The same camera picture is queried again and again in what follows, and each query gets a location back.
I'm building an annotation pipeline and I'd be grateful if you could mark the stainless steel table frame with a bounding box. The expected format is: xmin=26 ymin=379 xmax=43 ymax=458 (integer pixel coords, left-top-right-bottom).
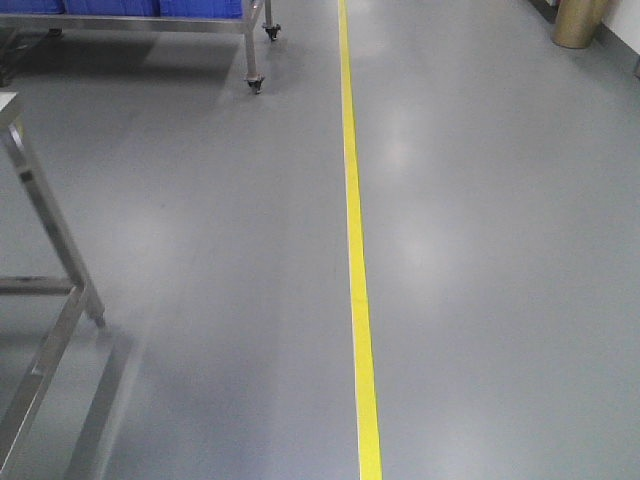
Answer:
xmin=1 ymin=92 xmax=132 ymax=479

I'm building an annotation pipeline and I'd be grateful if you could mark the stainless steel rack frame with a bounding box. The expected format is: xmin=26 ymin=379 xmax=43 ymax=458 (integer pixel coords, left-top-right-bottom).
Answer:
xmin=1 ymin=1 xmax=281 ymax=94

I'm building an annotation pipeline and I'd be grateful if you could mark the brass cylindrical bin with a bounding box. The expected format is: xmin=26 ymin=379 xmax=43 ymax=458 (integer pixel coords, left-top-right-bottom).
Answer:
xmin=552 ymin=0 xmax=610 ymax=49

